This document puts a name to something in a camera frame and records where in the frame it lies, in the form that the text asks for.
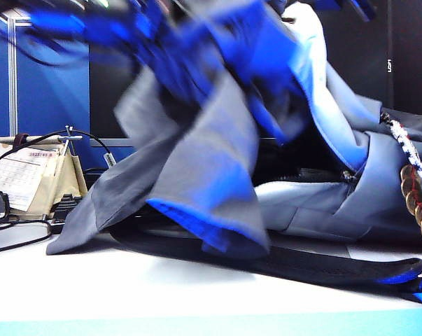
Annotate gray clothes with blue lining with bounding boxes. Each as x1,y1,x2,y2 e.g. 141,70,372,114
21,0,304,258

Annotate light gray backpack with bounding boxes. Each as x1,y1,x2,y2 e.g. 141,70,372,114
105,0,422,307

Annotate large black monitor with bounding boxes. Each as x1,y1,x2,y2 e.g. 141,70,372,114
89,0,390,148

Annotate metal cross rod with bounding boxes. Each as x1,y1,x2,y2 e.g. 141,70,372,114
58,125,84,155

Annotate black keyboard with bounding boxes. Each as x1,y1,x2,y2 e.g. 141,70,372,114
50,193,85,235

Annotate beige desk calendar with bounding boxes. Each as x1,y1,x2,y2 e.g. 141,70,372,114
0,134,89,222

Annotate dark brown loop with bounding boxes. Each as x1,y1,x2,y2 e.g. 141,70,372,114
13,132,30,151

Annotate black portrait monitor with logo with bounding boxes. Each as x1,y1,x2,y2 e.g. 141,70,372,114
385,0,422,116

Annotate white blue woven keychain strap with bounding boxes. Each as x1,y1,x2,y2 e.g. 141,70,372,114
388,118,422,196

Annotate brass coin charm string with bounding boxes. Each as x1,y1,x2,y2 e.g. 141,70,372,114
400,164,422,244

